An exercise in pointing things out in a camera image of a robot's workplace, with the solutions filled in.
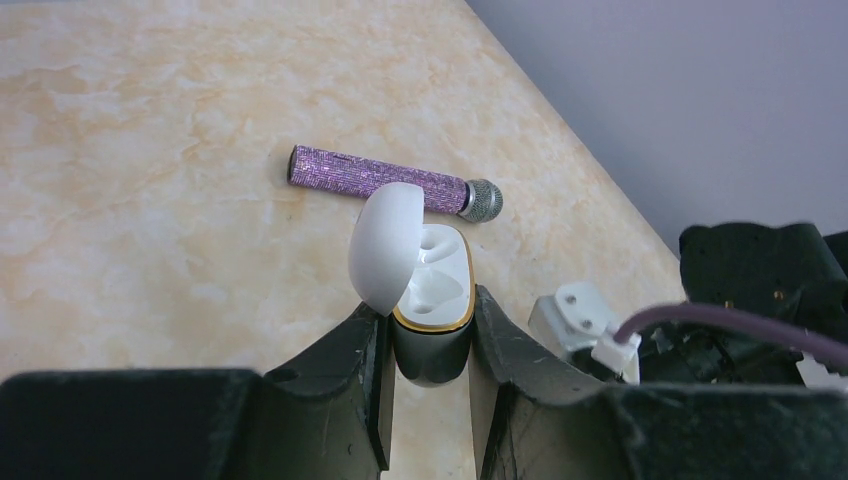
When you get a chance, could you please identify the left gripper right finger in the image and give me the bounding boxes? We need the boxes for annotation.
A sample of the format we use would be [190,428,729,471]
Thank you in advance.
[468,286,847,479]

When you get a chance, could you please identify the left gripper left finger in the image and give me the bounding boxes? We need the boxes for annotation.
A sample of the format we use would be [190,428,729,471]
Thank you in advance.
[1,305,394,479]

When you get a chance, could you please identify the white square earbud case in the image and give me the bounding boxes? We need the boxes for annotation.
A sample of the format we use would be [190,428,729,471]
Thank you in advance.
[348,183,476,388]

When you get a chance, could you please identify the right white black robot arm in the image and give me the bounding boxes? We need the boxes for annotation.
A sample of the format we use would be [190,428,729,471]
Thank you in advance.
[639,223,847,388]

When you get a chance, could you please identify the purple glitter microphone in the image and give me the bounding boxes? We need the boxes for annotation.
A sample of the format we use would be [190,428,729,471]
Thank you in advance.
[286,145,504,223]

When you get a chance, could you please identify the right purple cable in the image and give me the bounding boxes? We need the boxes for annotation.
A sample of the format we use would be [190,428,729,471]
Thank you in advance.
[612,302,848,372]

